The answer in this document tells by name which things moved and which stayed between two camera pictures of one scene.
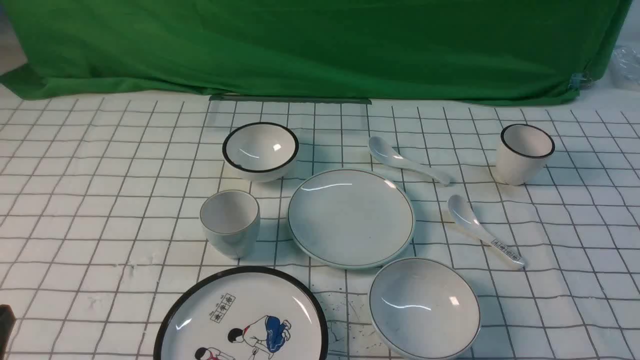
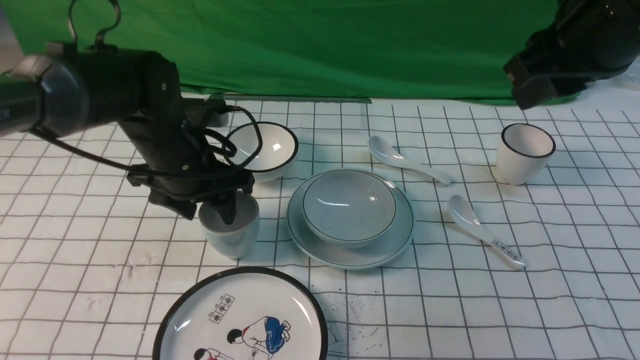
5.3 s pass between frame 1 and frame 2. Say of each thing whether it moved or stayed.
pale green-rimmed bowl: moved
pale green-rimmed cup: stayed
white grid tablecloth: stayed
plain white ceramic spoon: stayed
